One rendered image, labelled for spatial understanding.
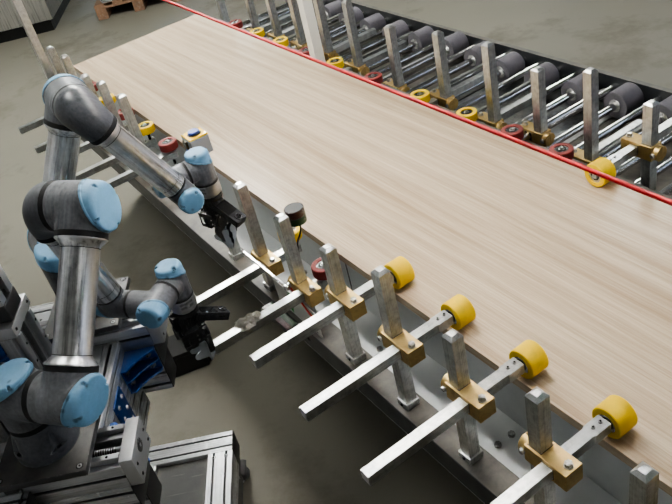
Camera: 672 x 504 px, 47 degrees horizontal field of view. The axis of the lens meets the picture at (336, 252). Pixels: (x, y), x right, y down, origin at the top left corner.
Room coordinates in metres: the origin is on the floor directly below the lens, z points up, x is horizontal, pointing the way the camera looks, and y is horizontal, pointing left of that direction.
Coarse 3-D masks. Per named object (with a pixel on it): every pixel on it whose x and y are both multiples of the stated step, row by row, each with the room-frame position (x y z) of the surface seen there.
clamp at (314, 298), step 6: (306, 276) 1.93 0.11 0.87; (294, 282) 1.91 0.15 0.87; (306, 282) 1.90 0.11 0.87; (312, 282) 1.89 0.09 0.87; (294, 288) 1.91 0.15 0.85; (300, 288) 1.87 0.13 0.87; (306, 288) 1.87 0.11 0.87; (318, 288) 1.85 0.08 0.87; (306, 294) 1.84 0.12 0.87; (312, 294) 1.83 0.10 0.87; (318, 294) 1.84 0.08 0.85; (306, 300) 1.85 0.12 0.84; (312, 300) 1.83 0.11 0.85; (318, 300) 1.84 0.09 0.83; (312, 306) 1.83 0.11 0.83
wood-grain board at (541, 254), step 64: (128, 64) 4.11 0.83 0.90; (192, 64) 3.87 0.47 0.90; (256, 64) 3.66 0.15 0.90; (320, 64) 3.46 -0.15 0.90; (192, 128) 3.12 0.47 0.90; (256, 128) 2.96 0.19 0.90; (320, 128) 2.82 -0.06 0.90; (384, 128) 2.68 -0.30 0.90; (448, 128) 2.56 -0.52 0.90; (256, 192) 2.45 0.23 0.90; (320, 192) 2.34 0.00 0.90; (384, 192) 2.24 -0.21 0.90; (448, 192) 2.14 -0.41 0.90; (512, 192) 2.04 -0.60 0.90; (576, 192) 1.96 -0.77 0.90; (384, 256) 1.88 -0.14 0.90; (448, 256) 1.81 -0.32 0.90; (512, 256) 1.73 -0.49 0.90; (576, 256) 1.66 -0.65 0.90; (640, 256) 1.59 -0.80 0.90; (512, 320) 1.48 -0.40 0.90; (576, 320) 1.42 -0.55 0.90; (640, 320) 1.36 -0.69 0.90; (576, 384) 1.22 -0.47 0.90; (640, 384) 1.17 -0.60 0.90; (640, 448) 1.00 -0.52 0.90
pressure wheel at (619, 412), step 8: (608, 400) 1.09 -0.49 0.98; (616, 400) 1.08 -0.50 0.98; (624, 400) 1.07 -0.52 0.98; (600, 408) 1.07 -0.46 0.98; (608, 408) 1.06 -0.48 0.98; (616, 408) 1.06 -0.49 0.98; (624, 408) 1.06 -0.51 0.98; (632, 408) 1.06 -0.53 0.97; (592, 416) 1.09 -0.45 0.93; (608, 416) 1.05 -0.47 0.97; (616, 416) 1.04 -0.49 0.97; (624, 416) 1.04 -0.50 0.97; (632, 416) 1.04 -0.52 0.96; (616, 424) 1.03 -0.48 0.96; (624, 424) 1.03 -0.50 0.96; (632, 424) 1.04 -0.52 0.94; (616, 432) 1.03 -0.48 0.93; (624, 432) 1.03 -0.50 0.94
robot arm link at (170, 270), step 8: (160, 264) 1.73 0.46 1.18; (168, 264) 1.72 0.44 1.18; (176, 264) 1.71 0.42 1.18; (160, 272) 1.69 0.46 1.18; (168, 272) 1.69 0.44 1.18; (176, 272) 1.69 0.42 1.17; (184, 272) 1.71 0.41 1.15; (160, 280) 1.68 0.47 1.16; (168, 280) 1.68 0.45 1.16; (176, 280) 1.68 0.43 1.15; (184, 280) 1.70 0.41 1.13; (176, 288) 1.66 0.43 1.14; (184, 288) 1.69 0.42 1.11; (184, 296) 1.69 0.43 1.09
